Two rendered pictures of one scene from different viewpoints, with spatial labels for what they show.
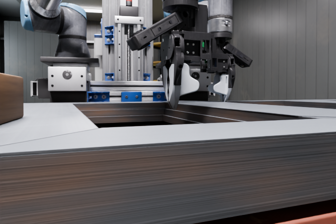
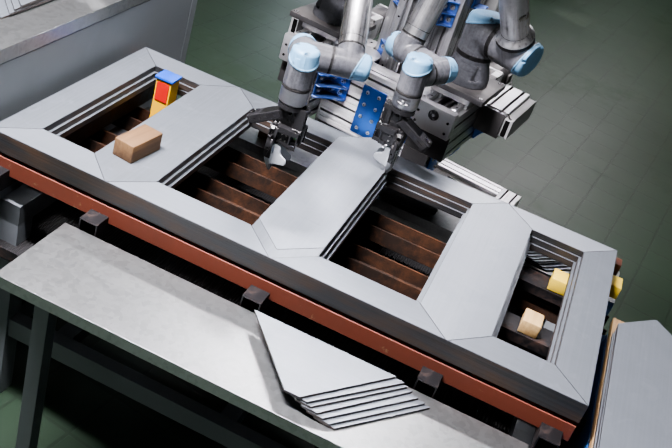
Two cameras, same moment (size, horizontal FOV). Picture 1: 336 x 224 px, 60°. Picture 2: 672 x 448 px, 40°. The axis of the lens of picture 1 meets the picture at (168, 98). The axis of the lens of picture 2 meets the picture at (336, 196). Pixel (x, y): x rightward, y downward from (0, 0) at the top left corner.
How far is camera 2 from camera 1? 2.10 m
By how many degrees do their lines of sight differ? 42
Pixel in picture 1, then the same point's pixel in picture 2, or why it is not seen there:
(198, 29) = (295, 126)
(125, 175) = (138, 203)
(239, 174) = (166, 219)
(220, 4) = (403, 81)
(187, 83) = (276, 158)
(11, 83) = (150, 142)
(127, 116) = not seen: hidden behind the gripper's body
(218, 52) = (392, 123)
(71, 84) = not seen: hidden behind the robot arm
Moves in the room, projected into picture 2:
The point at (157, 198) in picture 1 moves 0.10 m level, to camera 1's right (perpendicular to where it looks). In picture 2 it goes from (144, 212) to (171, 234)
